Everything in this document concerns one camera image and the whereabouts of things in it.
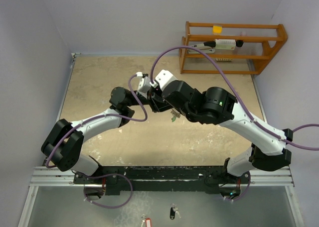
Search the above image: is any red tag key bunch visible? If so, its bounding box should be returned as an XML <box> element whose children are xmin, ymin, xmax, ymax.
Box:
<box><xmin>140</xmin><ymin>214</ymin><xmax>152</xmax><ymax>227</ymax></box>

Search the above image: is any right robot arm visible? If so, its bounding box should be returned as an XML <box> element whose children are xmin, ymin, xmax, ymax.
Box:
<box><xmin>159</xmin><ymin>79</ymin><xmax>293</xmax><ymax>183</ymax></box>

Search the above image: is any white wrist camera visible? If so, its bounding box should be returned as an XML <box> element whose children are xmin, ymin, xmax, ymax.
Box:
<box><xmin>136</xmin><ymin>72</ymin><xmax>151</xmax><ymax>98</ymax></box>
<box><xmin>155</xmin><ymin>70</ymin><xmax>177</xmax><ymax>91</ymax></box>

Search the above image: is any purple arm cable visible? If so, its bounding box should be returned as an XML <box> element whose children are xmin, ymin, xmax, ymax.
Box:
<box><xmin>44</xmin><ymin>74</ymin><xmax>148</xmax><ymax>169</ymax></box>
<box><xmin>150</xmin><ymin>45</ymin><xmax>319</xmax><ymax>151</ymax></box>

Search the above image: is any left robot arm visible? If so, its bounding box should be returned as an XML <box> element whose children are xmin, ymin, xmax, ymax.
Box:
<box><xmin>41</xmin><ymin>87</ymin><xmax>172</xmax><ymax>183</ymax></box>

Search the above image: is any yellow tape measure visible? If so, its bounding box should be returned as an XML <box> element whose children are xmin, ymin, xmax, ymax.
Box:
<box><xmin>212</xmin><ymin>25</ymin><xmax>223</xmax><ymax>35</ymax></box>

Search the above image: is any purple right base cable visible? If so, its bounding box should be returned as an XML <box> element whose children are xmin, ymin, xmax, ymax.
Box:
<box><xmin>223</xmin><ymin>177</ymin><xmax>252</xmax><ymax>203</ymax></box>

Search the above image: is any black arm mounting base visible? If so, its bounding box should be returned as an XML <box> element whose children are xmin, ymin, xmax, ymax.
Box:
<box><xmin>72</xmin><ymin>165</ymin><xmax>250</xmax><ymax>196</ymax></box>

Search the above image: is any metal corner bracket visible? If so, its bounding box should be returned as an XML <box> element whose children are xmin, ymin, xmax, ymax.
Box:
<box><xmin>71</xmin><ymin>53</ymin><xmax>81</xmax><ymax>62</ymax></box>

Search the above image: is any black tag key bunch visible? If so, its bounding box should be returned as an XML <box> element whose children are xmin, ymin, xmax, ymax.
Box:
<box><xmin>169</xmin><ymin>203</ymin><xmax>181</xmax><ymax>220</ymax></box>

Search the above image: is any aluminium extrusion rail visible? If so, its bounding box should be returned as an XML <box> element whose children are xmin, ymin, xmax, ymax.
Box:
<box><xmin>29</xmin><ymin>166</ymin><xmax>294</xmax><ymax>187</ymax></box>

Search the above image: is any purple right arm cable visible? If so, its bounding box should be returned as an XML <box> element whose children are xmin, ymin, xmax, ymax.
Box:
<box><xmin>150</xmin><ymin>45</ymin><xmax>319</xmax><ymax>151</ymax></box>

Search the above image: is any white green staple box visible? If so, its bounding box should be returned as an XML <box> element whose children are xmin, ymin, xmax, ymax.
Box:
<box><xmin>215</xmin><ymin>39</ymin><xmax>236</xmax><ymax>50</ymax></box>

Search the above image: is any grey black stapler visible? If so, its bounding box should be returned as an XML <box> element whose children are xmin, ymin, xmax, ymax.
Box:
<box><xmin>192</xmin><ymin>41</ymin><xmax>216</xmax><ymax>54</ymax></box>

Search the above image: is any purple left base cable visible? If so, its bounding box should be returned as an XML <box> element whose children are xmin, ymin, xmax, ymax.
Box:
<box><xmin>83</xmin><ymin>172</ymin><xmax>134</xmax><ymax>209</ymax></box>

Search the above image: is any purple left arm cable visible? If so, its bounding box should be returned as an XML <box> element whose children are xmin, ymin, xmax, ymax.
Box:
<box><xmin>44</xmin><ymin>74</ymin><xmax>148</xmax><ymax>169</ymax></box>

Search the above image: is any black red stamp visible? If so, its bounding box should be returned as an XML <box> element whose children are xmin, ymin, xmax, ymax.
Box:
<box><xmin>236</xmin><ymin>40</ymin><xmax>244</xmax><ymax>47</ymax></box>

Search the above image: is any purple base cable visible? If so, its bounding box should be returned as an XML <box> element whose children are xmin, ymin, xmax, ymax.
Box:
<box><xmin>83</xmin><ymin>172</ymin><xmax>134</xmax><ymax>209</ymax></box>
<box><xmin>223</xmin><ymin>177</ymin><xmax>252</xmax><ymax>203</ymax></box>

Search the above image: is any wooden three-tier shelf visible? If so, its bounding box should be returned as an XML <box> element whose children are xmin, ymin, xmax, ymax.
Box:
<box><xmin>179</xmin><ymin>21</ymin><xmax>288</xmax><ymax>75</ymax></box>

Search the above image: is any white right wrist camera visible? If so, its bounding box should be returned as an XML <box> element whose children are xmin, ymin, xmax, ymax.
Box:
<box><xmin>155</xmin><ymin>70</ymin><xmax>177</xmax><ymax>91</ymax></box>

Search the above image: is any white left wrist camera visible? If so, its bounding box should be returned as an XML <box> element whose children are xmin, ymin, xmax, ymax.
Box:
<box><xmin>136</xmin><ymin>72</ymin><xmax>151</xmax><ymax>98</ymax></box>

